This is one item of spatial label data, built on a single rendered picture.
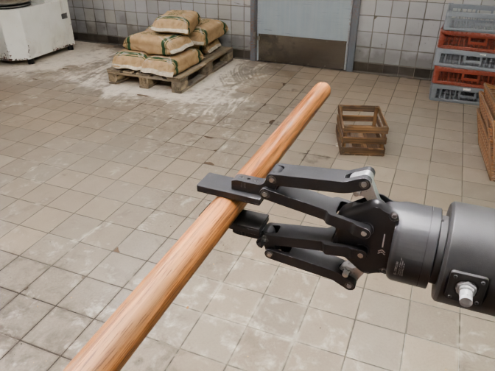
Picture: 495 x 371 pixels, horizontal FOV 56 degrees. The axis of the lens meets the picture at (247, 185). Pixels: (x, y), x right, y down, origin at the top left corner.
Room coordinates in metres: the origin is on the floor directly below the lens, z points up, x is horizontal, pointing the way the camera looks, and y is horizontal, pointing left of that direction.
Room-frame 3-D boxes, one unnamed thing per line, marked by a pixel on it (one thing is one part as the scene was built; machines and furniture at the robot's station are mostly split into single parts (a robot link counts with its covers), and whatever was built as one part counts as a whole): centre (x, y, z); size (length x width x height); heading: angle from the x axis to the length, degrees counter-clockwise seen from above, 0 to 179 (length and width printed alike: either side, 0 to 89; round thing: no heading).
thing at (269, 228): (0.41, -0.01, 1.16); 0.05 x 0.01 x 0.03; 68
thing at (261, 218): (0.42, 0.01, 1.17); 0.07 x 0.03 x 0.01; 68
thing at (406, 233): (0.36, -0.13, 1.19); 0.09 x 0.07 x 0.08; 68
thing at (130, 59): (4.62, 1.04, 0.22); 0.62 x 0.36 x 0.15; 163
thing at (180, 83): (4.83, 0.75, 0.07); 1.20 x 0.80 x 0.14; 158
